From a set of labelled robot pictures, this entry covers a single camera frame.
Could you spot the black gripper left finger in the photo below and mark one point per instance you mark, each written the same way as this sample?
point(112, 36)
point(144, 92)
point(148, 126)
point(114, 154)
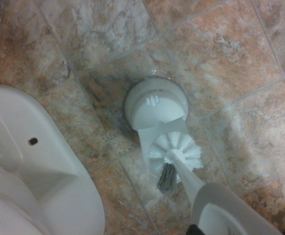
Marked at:
point(194, 230)

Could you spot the white toilet brush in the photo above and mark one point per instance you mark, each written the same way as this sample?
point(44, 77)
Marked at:
point(188, 173)

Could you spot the white toilet bowl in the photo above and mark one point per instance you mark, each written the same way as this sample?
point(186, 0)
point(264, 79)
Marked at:
point(34, 183)

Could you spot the white brush holder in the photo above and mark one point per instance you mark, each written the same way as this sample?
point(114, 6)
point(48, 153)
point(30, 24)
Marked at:
point(157, 112)

